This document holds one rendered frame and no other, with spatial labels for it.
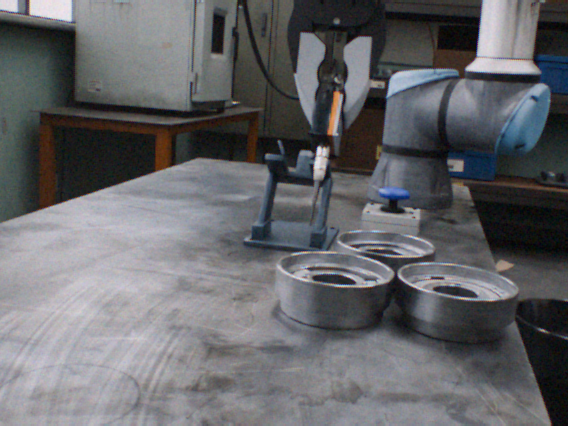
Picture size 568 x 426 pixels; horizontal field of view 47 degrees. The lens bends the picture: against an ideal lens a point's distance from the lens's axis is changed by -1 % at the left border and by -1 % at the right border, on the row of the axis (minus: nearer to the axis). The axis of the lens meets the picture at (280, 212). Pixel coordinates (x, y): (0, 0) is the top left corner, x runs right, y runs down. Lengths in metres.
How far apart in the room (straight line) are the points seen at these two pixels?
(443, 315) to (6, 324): 0.35
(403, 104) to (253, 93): 3.44
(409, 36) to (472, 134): 3.57
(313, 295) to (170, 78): 2.39
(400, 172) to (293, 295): 0.61
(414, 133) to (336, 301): 0.62
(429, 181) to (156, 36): 1.96
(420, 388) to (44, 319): 0.30
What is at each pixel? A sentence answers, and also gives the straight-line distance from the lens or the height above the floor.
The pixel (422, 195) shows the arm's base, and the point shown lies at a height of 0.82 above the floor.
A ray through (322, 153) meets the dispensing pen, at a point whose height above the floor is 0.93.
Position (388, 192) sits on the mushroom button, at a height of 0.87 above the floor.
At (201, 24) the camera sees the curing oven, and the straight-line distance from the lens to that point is 2.87.
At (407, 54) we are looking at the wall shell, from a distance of 4.65.
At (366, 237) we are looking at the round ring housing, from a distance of 0.75.
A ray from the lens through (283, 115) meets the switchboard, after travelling 4.50.
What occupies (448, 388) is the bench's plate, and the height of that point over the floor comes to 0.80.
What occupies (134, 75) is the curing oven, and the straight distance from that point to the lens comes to 2.96.
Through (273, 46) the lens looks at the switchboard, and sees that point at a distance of 4.52.
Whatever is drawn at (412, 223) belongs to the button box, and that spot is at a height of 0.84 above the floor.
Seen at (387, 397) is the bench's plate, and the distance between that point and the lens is 0.47.
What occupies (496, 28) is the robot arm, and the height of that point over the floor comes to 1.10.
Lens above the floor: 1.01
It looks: 12 degrees down
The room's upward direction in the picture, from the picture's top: 4 degrees clockwise
